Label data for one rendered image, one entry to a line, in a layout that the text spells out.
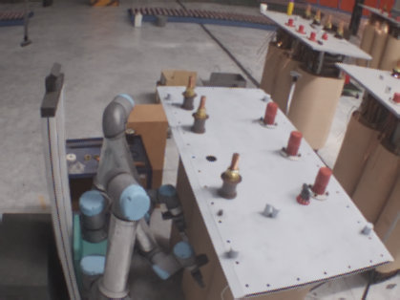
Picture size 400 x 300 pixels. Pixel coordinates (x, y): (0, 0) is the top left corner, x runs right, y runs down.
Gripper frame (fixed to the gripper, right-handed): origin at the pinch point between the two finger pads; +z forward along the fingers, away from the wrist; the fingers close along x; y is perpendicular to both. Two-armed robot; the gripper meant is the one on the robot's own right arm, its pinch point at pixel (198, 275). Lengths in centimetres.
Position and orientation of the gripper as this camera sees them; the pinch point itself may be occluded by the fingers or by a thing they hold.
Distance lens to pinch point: 214.2
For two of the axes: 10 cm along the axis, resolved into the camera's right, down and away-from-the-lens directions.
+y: -9.1, 4.0, -1.2
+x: 3.7, 6.5, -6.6
